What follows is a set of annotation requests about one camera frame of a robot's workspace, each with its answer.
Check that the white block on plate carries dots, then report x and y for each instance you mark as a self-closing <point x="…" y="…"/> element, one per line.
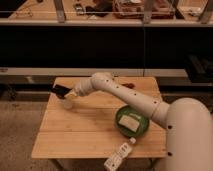
<point x="129" y="123"/>

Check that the green plate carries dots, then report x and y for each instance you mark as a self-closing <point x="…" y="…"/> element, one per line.
<point x="143" y="122"/>

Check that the dark box at right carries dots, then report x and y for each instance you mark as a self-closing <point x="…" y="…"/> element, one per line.
<point x="199" y="69"/>

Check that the translucent white cup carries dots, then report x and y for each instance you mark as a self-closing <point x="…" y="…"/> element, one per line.
<point x="67" y="104"/>

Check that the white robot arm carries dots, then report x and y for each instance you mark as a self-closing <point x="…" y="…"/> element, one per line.
<point x="187" y="121"/>

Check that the black device on shelf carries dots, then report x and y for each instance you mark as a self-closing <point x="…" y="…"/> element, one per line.
<point x="100" y="10"/>

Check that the basket with items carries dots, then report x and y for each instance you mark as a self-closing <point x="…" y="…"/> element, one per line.
<point x="133" y="9"/>

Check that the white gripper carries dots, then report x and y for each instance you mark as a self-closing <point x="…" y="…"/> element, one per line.
<point x="82" y="88"/>

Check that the wooden table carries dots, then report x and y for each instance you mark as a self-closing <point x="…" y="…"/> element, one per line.
<point x="87" y="130"/>

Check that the black eraser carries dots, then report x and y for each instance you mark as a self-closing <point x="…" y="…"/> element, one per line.
<point x="60" y="91"/>

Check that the brown sausage-shaped object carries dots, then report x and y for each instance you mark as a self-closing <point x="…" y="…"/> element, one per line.
<point x="129" y="85"/>

